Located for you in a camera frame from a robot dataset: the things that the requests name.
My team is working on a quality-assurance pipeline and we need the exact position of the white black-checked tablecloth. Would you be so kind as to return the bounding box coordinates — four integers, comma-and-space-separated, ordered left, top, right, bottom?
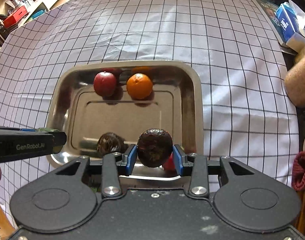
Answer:
0, 0, 301, 228

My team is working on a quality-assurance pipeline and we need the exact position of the blue tissue box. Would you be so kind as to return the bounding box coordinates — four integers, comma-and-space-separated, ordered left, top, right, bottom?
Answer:
275, 0, 305, 53

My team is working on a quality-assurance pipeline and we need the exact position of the dark brown avocado half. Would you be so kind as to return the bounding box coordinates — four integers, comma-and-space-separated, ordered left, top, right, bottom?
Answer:
97, 132, 127, 158

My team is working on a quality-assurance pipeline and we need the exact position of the glass jar of cereal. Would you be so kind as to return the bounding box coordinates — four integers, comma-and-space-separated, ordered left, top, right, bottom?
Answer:
284, 47, 305, 108

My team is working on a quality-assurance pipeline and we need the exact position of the orange tangerine in tray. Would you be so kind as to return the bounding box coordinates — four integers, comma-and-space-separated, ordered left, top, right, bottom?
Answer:
126, 73, 153, 100

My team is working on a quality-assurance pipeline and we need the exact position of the red tomato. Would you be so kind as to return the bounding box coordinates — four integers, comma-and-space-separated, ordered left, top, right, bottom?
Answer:
162, 154, 175, 171

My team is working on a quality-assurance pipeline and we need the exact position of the red knitted cloth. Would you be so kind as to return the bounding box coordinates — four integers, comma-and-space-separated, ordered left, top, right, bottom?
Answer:
291, 151, 305, 191

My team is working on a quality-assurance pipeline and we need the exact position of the stainless steel tray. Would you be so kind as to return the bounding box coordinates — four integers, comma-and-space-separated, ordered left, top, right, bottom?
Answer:
47, 60, 204, 167

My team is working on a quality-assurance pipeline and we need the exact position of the red storage box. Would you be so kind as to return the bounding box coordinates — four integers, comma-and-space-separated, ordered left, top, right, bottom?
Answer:
3, 5, 28, 28

